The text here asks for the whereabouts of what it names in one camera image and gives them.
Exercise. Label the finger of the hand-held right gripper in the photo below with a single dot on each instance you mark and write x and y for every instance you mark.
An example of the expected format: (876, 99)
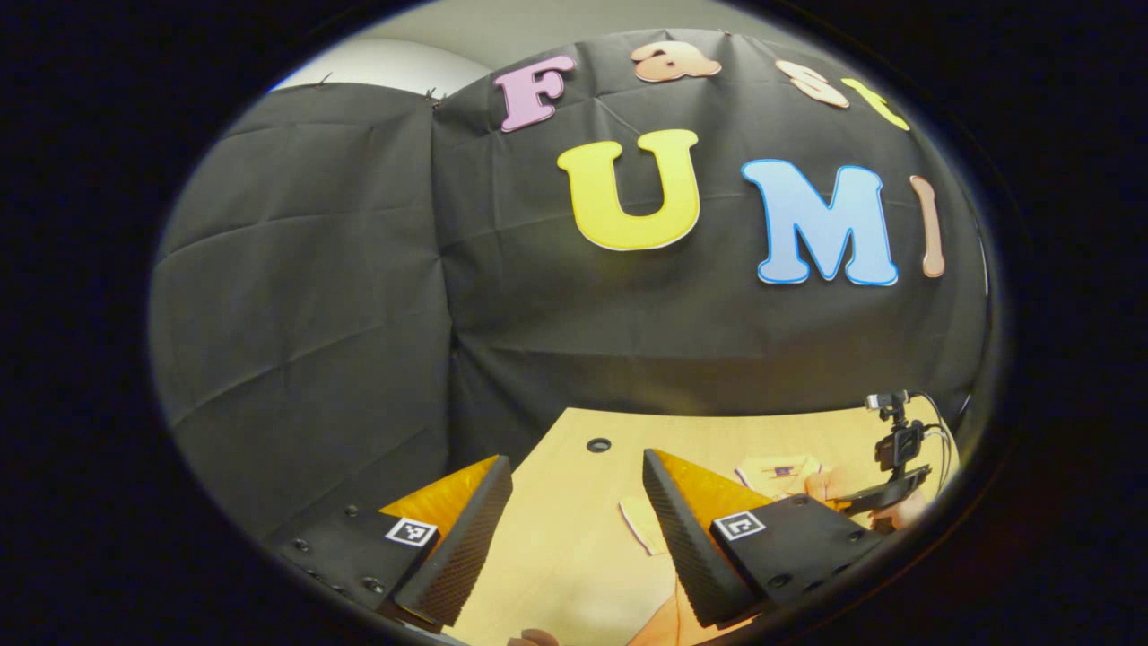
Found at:
(888, 491)

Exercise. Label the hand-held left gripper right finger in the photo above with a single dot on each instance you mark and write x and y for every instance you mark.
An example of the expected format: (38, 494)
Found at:
(686, 547)

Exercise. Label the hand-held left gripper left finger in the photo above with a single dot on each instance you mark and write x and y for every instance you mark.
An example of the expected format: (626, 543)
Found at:
(471, 547)

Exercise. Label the orange T-shirt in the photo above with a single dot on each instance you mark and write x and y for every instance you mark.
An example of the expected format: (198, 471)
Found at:
(771, 480)

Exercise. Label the black backdrop cloth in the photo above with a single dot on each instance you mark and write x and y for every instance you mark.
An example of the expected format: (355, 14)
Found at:
(359, 269)

